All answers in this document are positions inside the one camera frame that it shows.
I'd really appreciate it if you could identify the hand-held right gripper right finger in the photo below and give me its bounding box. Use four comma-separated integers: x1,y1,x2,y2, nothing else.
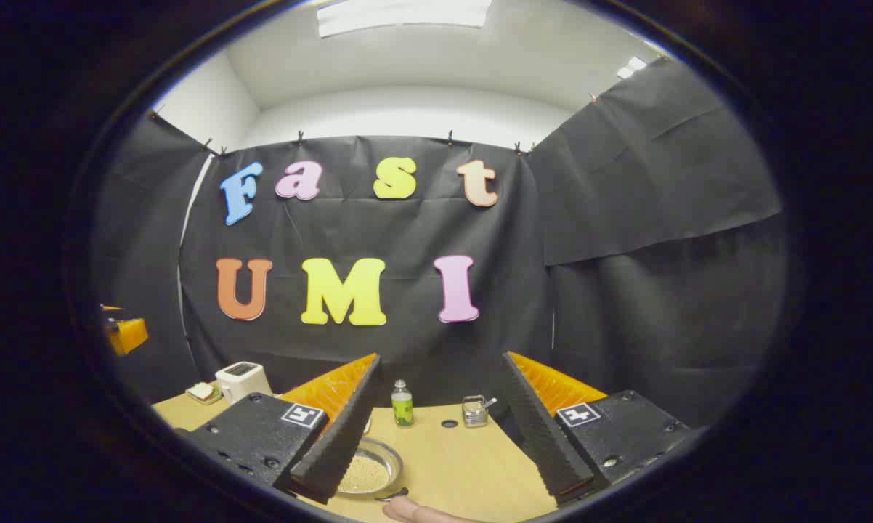
503,352,691,507

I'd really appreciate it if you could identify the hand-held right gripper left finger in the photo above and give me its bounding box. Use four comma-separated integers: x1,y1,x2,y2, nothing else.
182,354,383,506

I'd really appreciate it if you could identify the stainless steel pot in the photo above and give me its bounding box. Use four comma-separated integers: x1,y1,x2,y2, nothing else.
335,436,410,503

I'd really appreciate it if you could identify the green label drink bottle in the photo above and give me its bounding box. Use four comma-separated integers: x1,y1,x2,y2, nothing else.
391,379,414,428

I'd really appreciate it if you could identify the small white plate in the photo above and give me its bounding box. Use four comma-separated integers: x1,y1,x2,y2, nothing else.
186,381,224,406

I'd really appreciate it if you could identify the white toaster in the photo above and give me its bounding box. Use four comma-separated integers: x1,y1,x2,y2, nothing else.
215,361,272,405

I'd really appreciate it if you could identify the large ceiling light panel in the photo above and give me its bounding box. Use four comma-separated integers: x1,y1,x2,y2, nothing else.
317,0,493,38

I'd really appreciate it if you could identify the metal wire utensil holder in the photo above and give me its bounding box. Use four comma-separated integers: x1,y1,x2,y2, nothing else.
462,395,490,428

